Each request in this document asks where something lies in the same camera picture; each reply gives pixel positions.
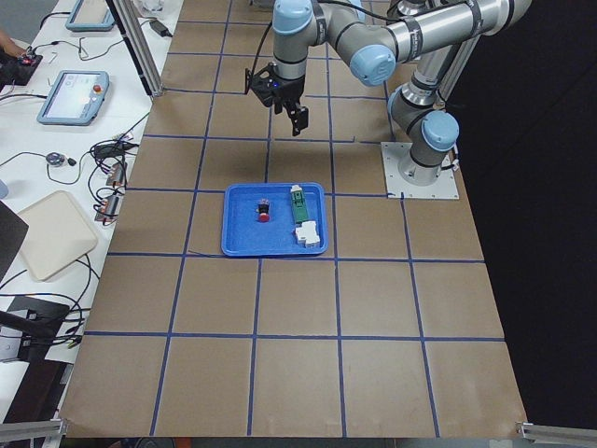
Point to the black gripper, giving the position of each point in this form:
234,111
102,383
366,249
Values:
287,90

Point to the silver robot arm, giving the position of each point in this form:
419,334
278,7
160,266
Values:
437,35

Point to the green terminal block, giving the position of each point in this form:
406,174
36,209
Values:
298,205

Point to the white circuit breaker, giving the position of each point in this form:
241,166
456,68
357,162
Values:
307,234

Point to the blue plastic tray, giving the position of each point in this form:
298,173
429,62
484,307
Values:
243,236

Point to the black power adapter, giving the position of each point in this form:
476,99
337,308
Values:
160,29

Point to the near teach pendant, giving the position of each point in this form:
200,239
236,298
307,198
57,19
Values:
75,98

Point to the teach pendant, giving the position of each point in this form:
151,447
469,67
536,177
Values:
75,98
90,16

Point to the far teach pendant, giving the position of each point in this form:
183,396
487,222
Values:
90,16

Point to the beige plastic tray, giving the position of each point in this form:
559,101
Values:
58,234

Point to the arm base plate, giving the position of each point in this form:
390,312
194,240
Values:
405,179

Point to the aluminium frame post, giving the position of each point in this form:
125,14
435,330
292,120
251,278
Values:
131,31

